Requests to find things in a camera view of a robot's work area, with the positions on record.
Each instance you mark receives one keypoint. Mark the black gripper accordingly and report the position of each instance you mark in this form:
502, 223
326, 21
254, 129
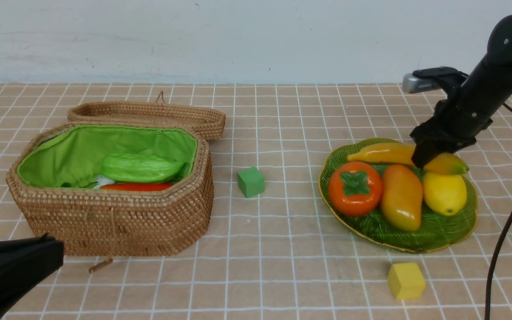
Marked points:
451, 125

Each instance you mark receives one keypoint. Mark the yellow plastic banana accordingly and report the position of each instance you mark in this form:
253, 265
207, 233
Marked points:
401, 153

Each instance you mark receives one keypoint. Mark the yellow plastic lemon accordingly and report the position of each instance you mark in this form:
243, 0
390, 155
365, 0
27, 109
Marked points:
443, 194

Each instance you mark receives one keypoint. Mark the orange yellow plastic mango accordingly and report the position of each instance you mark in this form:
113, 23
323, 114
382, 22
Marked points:
402, 198

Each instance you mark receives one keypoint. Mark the orange plastic persimmon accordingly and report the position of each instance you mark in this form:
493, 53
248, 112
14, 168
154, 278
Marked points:
355, 189

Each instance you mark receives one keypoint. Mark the light green plastic cucumber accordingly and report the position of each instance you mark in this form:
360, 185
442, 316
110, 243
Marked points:
139, 169

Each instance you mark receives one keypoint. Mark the orange plastic carrot green leaves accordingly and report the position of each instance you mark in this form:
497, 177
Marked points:
136, 187

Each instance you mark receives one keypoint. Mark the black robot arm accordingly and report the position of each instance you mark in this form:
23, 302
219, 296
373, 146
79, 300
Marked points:
492, 76

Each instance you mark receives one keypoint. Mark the green glass leaf plate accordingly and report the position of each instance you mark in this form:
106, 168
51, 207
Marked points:
437, 232

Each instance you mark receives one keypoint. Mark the yellow foam cube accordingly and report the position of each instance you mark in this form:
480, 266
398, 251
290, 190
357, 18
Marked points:
406, 281

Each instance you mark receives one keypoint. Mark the green foam cube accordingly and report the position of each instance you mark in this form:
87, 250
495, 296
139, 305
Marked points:
250, 181

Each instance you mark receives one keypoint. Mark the checkered beige tablecloth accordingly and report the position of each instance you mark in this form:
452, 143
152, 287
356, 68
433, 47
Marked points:
280, 255

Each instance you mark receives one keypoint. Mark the woven wicker basket lid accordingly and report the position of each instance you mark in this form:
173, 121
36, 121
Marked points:
207, 123

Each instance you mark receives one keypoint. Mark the wooden basket toggle clasp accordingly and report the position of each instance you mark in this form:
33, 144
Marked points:
100, 265

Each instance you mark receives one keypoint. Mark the woven wicker basket green lining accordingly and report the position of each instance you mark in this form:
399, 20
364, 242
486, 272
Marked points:
52, 184

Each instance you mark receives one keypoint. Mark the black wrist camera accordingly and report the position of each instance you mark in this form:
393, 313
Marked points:
431, 79

